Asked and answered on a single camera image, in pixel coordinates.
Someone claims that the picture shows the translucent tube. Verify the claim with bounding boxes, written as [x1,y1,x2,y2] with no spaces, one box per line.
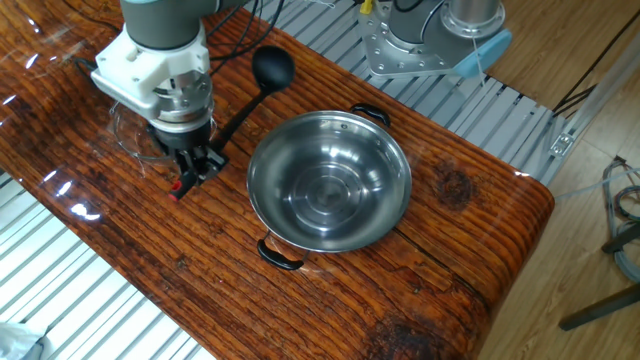
[553,167,640,202]

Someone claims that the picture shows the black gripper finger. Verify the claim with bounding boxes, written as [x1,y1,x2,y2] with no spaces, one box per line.
[197,147,230,182]
[175,149,199,186]

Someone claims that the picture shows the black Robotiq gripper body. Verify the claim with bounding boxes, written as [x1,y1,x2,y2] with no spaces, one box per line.
[148,119,214,155]

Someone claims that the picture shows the clear glass bowl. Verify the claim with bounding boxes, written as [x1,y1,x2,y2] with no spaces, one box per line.
[108,99,221,164]

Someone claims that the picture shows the black floor cables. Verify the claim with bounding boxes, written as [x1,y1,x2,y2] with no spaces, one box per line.
[552,8,640,120]

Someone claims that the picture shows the steel pot black handles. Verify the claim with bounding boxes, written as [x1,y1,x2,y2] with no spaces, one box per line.
[246,102,414,272]

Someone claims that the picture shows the vented wrist adapter box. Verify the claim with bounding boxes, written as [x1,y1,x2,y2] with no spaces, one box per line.
[91,69,164,123]

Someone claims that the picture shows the white plastic bag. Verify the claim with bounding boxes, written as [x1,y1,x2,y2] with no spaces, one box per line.
[0,321,51,360]

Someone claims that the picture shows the white zip tie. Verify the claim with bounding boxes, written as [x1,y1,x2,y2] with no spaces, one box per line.
[471,29,489,89]

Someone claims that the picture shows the black ladle red-tipped handle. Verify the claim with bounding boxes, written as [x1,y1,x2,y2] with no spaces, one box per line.
[168,44,297,203]

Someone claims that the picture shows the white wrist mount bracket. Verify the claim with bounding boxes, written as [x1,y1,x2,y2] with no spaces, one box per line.
[91,22,212,101]

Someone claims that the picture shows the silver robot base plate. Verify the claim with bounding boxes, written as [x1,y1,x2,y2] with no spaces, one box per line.
[357,0,454,80]

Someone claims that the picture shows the grey cable coil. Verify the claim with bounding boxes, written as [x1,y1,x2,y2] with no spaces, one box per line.
[602,154,640,285]

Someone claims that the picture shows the aluminium frame bar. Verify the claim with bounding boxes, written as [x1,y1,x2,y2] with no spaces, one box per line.
[537,29,640,187]

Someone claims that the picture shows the dark furniture leg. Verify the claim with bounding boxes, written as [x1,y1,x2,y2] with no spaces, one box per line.
[601,222,640,255]
[558,283,640,332]

